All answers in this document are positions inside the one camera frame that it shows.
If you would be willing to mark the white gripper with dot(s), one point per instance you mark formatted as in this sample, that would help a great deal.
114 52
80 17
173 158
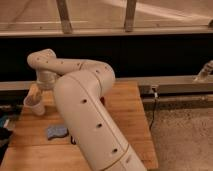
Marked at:
45 81

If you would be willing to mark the white ceramic cup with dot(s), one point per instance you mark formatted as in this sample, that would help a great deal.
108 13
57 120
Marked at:
35 105

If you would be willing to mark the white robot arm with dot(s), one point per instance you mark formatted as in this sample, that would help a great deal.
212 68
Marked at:
78 86

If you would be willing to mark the dark items at left edge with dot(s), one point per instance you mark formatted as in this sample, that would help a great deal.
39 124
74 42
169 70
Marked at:
7 114

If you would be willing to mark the blue sponge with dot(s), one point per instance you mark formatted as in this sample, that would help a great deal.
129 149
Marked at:
56 131

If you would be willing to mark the black striped rectangular object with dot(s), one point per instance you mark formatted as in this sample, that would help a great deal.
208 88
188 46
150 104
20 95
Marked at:
72 140

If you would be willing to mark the white object at right edge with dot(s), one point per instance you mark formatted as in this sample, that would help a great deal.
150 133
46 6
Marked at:
204 72

